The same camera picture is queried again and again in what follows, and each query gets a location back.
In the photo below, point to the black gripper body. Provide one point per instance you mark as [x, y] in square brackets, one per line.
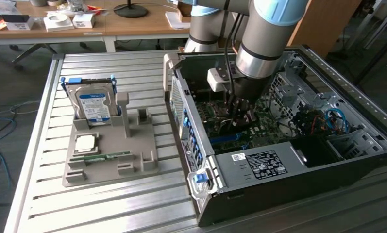
[249, 89]

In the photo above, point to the green gpu card black fan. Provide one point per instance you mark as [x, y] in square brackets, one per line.
[222, 126]

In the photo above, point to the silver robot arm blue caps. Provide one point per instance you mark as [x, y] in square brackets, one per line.
[265, 36]

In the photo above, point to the metal cpu socket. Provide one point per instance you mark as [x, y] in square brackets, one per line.
[219, 109]

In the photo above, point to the green motherboard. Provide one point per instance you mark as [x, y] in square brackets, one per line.
[267, 131]

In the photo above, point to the blue expansion slot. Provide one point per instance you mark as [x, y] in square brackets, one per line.
[223, 138]

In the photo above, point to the grey power supply unit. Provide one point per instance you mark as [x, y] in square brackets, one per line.
[238, 170]

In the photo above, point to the blue case latch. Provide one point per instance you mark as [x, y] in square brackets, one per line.
[201, 177]

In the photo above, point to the white paper stack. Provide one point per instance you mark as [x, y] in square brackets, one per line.
[177, 23]

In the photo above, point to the black open pc case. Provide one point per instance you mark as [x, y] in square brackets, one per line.
[278, 201]

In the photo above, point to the brown cardboard box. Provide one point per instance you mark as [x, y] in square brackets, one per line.
[183, 11]

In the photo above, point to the wooden cabinet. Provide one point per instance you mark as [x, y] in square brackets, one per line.
[339, 24]

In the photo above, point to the grey parts rack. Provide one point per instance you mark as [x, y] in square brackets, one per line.
[115, 145]

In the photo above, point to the green ram stick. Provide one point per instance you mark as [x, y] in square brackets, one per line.
[106, 156]

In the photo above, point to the hard disk blue caddy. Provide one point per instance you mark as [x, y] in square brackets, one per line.
[92, 104]

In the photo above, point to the silver cpu chip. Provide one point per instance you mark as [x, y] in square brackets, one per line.
[86, 143]

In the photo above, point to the black lamp base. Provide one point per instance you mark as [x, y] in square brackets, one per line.
[130, 12]

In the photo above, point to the orange flat item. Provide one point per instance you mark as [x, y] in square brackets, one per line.
[97, 9]

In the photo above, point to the small white labelled box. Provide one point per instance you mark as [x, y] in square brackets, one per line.
[83, 20]

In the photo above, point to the white box with tape roll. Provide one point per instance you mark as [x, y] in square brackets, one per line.
[59, 24]

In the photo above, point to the wooden desk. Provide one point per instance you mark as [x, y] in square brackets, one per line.
[38, 33]

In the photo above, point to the beige tape roll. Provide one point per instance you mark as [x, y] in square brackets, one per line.
[55, 3]

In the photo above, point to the grey cup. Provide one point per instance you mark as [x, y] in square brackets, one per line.
[38, 3]

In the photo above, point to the white box black lid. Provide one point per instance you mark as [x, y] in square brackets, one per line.
[18, 25]

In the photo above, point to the red orange booklet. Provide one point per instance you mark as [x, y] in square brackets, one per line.
[0, 25]

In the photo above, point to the clear plastic bags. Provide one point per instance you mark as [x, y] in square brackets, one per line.
[0, 7]

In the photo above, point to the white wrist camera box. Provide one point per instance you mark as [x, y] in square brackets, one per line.
[217, 81]

